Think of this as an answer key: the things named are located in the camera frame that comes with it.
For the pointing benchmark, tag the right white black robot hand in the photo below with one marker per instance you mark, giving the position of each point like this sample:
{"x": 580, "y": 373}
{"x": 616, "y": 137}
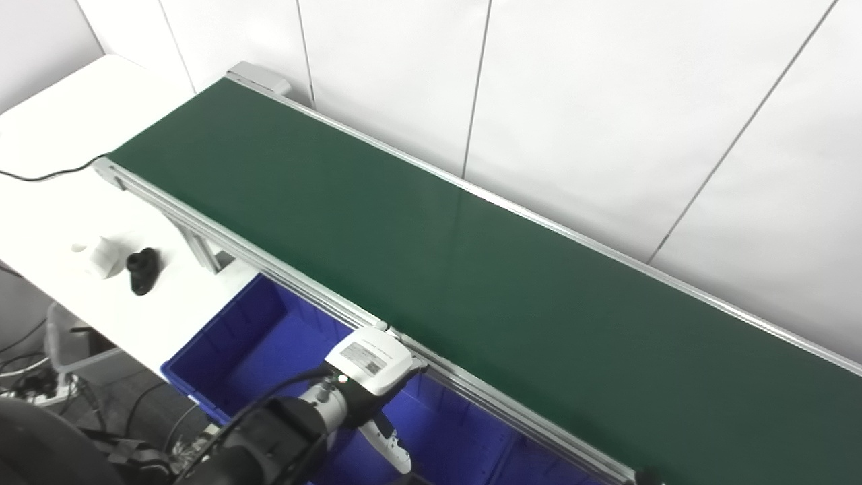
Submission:
{"x": 650, "y": 477}

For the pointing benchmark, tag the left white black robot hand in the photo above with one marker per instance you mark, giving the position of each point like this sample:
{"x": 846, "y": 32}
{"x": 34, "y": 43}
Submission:
{"x": 370, "y": 360}

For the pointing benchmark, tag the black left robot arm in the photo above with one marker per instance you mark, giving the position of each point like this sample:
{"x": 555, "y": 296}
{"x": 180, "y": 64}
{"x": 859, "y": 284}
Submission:
{"x": 269, "y": 431}

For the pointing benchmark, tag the black robot shoulder cover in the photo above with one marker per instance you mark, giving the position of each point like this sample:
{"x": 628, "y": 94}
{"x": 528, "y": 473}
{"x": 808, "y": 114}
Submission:
{"x": 40, "y": 444}

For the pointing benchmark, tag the blue plastic bin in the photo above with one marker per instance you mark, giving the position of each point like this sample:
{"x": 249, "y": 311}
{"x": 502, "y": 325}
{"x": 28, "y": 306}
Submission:
{"x": 269, "y": 337}
{"x": 539, "y": 468}

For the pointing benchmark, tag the green conveyor belt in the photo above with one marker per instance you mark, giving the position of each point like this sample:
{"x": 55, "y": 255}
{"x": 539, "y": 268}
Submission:
{"x": 471, "y": 269}

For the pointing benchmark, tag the black plastic part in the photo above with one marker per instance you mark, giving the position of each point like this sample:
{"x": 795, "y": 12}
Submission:
{"x": 143, "y": 269}

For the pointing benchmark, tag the white blocky plastic part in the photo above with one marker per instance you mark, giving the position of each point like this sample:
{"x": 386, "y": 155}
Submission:
{"x": 106, "y": 259}

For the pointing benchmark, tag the white power strip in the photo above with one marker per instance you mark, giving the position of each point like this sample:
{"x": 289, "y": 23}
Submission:
{"x": 47, "y": 393}

